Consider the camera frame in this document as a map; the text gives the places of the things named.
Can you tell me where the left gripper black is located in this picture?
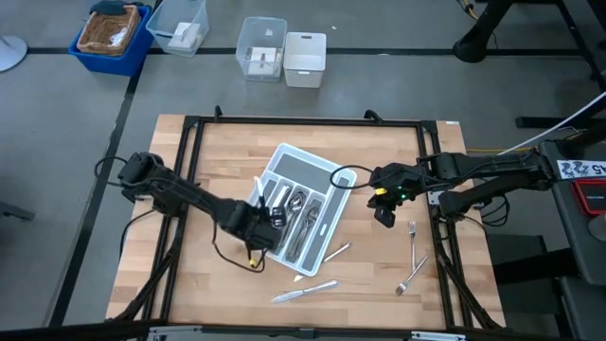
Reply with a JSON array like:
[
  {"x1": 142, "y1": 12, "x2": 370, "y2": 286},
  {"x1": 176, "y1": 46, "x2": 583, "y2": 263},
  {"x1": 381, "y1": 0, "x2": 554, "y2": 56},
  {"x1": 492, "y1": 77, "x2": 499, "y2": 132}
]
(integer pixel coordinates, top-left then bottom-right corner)
[{"x1": 221, "y1": 197, "x2": 289, "y2": 253}]

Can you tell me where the clear plastic storage bin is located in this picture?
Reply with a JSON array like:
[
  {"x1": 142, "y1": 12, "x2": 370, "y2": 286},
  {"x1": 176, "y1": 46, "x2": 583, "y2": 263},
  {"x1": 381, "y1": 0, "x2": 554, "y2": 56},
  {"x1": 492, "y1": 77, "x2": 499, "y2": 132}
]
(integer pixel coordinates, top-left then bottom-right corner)
[
  {"x1": 145, "y1": 0, "x2": 210, "y2": 59},
  {"x1": 235, "y1": 16, "x2": 289, "y2": 83}
]

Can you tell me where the silver table knife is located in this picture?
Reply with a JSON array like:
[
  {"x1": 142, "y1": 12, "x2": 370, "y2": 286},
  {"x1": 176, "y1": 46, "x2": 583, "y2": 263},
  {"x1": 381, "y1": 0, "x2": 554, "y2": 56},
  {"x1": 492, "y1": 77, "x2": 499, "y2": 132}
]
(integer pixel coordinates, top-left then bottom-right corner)
[
  {"x1": 292, "y1": 242, "x2": 353, "y2": 282},
  {"x1": 271, "y1": 279, "x2": 340, "y2": 305},
  {"x1": 272, "y1": 184, "x2": 293, "y2": 212},
  {"x1": 253, "y1": 175, "x2": 266, "y2": 212}
]

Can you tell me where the white plastic storage bin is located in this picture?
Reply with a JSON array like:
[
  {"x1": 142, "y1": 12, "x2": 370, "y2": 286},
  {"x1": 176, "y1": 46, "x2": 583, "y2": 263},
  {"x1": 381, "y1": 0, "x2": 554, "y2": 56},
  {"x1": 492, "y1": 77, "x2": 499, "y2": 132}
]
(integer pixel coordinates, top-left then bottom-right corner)
[{"x1": 282, "y1": 31, "x2": 328, "y2": 90}]

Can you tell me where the white printed label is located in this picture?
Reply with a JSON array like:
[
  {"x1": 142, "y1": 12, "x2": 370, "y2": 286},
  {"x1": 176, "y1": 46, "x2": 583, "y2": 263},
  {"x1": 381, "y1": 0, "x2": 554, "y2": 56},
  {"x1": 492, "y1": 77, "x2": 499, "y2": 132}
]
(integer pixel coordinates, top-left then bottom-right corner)
[{"x1": 556, "y1": 159, "x2": 606, "y2": 181}]

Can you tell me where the white crumpled paper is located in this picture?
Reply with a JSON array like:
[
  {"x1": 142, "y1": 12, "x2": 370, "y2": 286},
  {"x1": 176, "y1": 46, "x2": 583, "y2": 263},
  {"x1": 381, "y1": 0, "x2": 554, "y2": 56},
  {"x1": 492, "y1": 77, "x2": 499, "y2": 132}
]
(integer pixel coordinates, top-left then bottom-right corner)
[{"x1": 109, "y1": 27, "x2": 130, "y2": 47}]

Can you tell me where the silver fork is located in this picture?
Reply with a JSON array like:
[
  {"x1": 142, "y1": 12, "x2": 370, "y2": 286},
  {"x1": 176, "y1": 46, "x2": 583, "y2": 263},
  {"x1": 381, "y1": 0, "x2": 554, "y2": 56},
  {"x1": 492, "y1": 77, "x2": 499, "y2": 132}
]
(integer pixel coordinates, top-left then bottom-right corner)
[
  {"x1": 289, "y1": 204, "x2": 321, "y2": 264},
  {"x1": 286, "y1": 207, "x2": 317, "y2": 262},
  {"x1": 407, "y1": 220, "x2": 418, "y2": 272},
  {"x1": 394, "y1": 255, "x2": 430, "y2": 296}
]

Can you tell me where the white cable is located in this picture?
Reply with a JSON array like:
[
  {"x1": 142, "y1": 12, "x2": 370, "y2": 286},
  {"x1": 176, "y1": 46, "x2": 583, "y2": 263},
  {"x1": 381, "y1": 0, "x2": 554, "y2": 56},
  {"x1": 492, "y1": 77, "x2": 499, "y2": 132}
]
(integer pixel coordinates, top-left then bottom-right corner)
[{"x1": 500, "y1": 90, "x2": 606, "y2": 155}]

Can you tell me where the black cable with yellow tag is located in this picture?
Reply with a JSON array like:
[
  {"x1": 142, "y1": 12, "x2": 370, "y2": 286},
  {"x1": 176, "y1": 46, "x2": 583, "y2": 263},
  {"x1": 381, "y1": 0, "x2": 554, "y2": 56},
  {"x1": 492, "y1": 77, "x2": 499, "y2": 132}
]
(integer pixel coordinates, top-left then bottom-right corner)
[
  {"x1": 211, "y1": 222, "x2": 267, "y2": 275},
  {"x1": 329, "y1": 164, "x2": 385, "y2": 196}
]

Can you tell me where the brown wicker basket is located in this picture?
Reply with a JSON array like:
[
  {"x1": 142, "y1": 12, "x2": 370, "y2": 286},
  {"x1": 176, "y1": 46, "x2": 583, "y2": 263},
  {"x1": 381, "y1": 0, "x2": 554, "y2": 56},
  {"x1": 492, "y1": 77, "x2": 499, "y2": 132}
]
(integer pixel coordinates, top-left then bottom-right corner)
[{"x1": 76, "y1": 4, "x2": 142, "y2": 58}]

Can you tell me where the black front crossbar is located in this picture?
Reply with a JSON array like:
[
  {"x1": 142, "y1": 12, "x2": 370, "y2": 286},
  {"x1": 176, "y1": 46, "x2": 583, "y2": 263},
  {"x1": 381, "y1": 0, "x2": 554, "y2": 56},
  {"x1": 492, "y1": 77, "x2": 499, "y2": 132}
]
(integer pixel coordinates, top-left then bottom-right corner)
[{"x1": 0, "y1": 319, "x2": 606, "y2": 341}]

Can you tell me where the grey round stand base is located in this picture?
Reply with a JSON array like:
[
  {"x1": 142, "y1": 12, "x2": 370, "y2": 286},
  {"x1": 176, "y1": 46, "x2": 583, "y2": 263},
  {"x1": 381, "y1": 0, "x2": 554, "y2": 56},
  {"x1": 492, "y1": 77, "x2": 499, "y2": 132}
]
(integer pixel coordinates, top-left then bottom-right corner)
[{"x1": 0, "y1": 34, "x2": 28, "y2": 73}]

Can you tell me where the black stand leg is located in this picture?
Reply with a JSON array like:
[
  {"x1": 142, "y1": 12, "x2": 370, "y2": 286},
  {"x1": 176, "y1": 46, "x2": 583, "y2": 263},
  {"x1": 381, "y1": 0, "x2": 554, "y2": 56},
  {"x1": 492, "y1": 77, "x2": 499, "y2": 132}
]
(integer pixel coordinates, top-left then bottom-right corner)
[
  {"x1": 554, "y1": 0, "x2": 606, "y2": 91},
  {"x1": 452, "y1": 0, "x2": 520, "y2": 64}
]

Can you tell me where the grey side table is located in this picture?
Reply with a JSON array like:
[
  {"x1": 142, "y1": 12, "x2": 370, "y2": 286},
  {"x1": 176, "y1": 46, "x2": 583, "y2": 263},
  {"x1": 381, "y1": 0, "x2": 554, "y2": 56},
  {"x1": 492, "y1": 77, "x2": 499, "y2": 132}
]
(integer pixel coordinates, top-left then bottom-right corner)
[{"x1": 538, "y1": 139, "x2": 606, "y2": 288}]

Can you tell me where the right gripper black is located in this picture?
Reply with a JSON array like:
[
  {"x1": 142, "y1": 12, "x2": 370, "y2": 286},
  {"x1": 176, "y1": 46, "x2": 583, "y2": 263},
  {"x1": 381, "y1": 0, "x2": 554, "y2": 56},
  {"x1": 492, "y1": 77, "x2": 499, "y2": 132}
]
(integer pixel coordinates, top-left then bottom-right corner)
[{"x1": 367, "y1": 163, "x2": 420, "y2": 229}]

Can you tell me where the blue plastic bin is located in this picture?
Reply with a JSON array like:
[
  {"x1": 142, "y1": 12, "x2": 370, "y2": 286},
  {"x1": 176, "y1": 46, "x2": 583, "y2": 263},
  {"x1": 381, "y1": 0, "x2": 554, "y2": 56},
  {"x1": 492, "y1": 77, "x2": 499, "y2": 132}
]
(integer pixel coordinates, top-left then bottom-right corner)
[{"x1": 68, "y1": 4, "x2": 155, "y2": 78}]

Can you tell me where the silver bracket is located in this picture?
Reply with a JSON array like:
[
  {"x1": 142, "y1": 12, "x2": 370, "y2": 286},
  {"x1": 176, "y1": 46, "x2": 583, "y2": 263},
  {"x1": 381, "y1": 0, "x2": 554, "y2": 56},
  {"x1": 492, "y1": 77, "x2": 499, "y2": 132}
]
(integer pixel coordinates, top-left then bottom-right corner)
[
  {"x1": 409, "y1": 330, "x2": 468, "y2": 341},
  {"x1": 146, "y1": 325, "x2": 204, "y2": 341}
]

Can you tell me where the black cloth bundle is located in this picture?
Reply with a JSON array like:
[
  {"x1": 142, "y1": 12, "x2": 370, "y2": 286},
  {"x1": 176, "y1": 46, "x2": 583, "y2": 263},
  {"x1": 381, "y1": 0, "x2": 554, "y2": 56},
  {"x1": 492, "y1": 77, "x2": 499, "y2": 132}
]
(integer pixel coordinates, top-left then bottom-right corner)
[{"x1": 88, "y1": 0, "x2": 128, "y2": 16}]

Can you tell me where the white cardboard box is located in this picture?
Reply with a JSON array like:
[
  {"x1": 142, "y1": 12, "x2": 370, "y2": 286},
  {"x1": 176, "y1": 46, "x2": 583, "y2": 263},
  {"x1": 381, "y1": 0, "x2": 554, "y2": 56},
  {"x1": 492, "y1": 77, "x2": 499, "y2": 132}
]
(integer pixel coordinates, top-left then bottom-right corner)
[
  {"x1": 168, "y1": 21, "x2": 203, "y2": 52},
  {"x1": 247, "y1": 45, "x2": 279, "y2": 77}
]

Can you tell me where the silver spoon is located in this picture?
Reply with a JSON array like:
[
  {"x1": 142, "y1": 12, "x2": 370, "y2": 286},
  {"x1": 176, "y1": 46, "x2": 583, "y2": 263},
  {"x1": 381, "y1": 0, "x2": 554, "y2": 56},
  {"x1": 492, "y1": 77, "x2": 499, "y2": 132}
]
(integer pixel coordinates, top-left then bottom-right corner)
[{"x1": 281, "y1": 191, "x2": 307, "y2": 247}]

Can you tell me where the red framed black device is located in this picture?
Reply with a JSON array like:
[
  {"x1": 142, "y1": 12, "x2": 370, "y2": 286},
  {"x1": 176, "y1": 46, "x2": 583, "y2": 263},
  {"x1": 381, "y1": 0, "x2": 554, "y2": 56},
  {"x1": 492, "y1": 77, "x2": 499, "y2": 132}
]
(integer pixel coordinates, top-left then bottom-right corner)
[{"x1": 570, "y1": 178, "x2": 606, "y2": 217}]

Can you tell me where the black floor bar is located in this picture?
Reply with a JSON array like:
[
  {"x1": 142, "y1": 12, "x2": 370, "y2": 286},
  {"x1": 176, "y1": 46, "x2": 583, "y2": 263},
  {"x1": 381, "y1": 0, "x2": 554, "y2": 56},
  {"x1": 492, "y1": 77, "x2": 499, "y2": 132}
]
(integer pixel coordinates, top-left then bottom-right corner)
[{"x1": 514, "y1": 115, "x2": 606, "y2": 130}]

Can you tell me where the white plastic cutlery tray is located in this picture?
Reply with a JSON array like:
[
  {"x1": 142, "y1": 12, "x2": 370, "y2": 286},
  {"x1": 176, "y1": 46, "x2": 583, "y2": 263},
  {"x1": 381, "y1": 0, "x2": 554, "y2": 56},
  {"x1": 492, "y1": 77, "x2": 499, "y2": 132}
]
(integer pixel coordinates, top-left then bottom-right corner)
[{"x1": 228, "y1": 142, "x2": 358, "y2": 278}]

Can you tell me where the black stand foot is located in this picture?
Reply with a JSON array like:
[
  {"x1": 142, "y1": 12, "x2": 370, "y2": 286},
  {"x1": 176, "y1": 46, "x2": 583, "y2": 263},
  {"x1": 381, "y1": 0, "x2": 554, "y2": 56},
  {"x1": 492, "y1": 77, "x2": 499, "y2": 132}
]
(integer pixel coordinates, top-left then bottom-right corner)
[{"x1": 0, "y1": 200, "x2": 37, "y2": 223}]

